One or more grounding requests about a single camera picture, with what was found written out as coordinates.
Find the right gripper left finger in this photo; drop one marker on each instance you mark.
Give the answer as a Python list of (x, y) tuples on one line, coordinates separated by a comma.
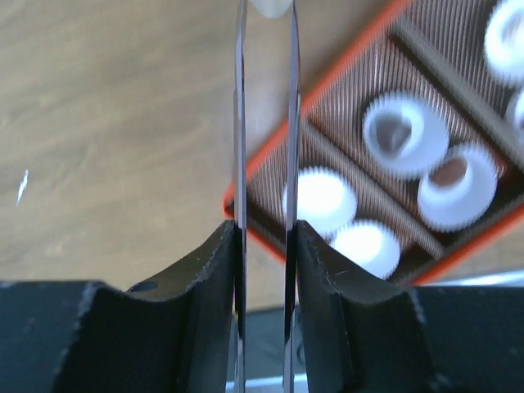
[(168, 333)]

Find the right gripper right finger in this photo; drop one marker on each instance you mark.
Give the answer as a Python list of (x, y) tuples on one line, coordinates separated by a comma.
[(360, 333)]

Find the brown oval chocolate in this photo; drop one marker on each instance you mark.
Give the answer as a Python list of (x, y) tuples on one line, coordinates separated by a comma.
[(449, 173)]

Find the white chocolate piece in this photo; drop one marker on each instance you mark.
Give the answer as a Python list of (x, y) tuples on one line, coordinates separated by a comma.
[(272, 9)]

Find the white paper cup near right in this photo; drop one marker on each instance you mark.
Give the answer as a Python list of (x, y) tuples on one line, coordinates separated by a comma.
[(371, 245)]

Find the white paper cup near left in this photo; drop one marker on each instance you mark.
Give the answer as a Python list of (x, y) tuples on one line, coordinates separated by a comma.
[(325, 199)]

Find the orange compartment box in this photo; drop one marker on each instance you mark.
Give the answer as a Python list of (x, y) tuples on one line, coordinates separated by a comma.
[(435, 51)]

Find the white paper cup middle left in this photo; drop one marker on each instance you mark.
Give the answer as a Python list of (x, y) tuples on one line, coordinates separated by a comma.
[(404, 135)]

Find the white paper scrap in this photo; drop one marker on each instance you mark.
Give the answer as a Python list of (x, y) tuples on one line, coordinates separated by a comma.
[(22, 186)]

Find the white paper cup far right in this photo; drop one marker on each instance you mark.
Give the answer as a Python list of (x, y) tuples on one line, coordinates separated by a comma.
[(514, 112)]

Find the white paper cup far left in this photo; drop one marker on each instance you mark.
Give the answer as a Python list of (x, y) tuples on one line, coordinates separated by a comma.
[(503, 42)]

